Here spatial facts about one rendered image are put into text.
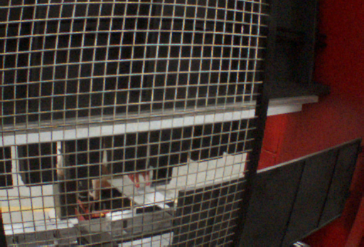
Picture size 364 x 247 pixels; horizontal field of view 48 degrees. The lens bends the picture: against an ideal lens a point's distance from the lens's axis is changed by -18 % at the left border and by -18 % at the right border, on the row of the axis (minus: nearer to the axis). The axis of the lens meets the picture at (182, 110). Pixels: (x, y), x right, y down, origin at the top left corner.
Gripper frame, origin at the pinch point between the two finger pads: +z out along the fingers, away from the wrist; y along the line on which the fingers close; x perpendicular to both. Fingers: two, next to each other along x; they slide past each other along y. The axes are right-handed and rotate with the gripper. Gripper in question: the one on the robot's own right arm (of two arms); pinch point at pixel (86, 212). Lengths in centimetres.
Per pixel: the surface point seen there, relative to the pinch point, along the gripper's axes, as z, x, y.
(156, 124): -45, 14, 49
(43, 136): -44, -33, 55
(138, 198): -12.7, 14.6, 30.7
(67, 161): -34, -23, 49
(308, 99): -53, 85, 64
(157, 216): -5.0, 19.8, 37.3
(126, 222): -4.5, 4.5, 38.5
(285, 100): -53, 66, 66
